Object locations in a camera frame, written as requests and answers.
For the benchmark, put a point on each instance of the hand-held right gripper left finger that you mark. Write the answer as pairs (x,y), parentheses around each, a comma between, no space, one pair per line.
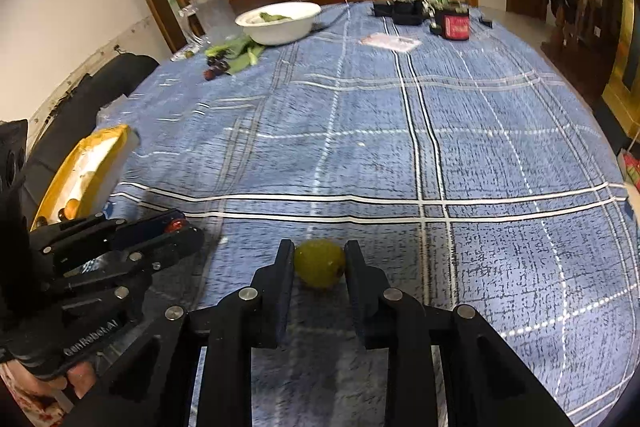
(280,302)

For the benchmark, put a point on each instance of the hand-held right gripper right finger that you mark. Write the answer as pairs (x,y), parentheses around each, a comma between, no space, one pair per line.
(356,302)

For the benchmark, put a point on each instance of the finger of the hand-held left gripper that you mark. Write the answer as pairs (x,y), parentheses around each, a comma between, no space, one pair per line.
(170,249)
(142,229)

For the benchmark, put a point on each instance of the green round fruit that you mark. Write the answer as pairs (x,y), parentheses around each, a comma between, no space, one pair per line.
(319,263)

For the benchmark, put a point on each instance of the yellow tray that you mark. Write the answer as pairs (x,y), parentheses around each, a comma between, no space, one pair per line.
(85,172)

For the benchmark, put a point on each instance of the person's left hand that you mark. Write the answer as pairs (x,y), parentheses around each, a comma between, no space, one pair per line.
(75,379)

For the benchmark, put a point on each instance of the small orange fruit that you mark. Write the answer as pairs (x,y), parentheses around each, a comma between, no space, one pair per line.
(72,207)

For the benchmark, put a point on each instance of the person's patterned clothing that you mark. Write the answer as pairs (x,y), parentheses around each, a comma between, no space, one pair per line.
(25,402)

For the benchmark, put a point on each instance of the black sofa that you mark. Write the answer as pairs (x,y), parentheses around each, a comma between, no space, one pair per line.
(85,107)

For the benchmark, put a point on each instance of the bunch of dark cherries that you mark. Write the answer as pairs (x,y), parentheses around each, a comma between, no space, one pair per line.
(215,69)

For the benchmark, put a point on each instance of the green vegetable leaves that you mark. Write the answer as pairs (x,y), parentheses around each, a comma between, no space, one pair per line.
(240,54)

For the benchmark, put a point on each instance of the clear glass pitcher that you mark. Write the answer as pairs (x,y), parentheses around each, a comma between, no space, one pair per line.
(212,17)

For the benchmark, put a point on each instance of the white bowl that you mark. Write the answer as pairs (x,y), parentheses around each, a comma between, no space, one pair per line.
(280,27)

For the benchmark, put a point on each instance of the white paper card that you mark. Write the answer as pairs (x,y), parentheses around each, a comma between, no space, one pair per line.
(390,42)

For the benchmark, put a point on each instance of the red label jar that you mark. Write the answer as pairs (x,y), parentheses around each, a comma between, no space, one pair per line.
(454,26)

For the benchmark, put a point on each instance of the black electronic device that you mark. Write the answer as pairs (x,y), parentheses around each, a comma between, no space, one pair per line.
(400,12)

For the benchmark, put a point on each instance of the gold framed panel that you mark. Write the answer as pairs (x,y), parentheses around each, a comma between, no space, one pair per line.
(625,57)

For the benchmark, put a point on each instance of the wooden stair railing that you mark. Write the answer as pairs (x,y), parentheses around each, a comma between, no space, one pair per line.
(595,22)

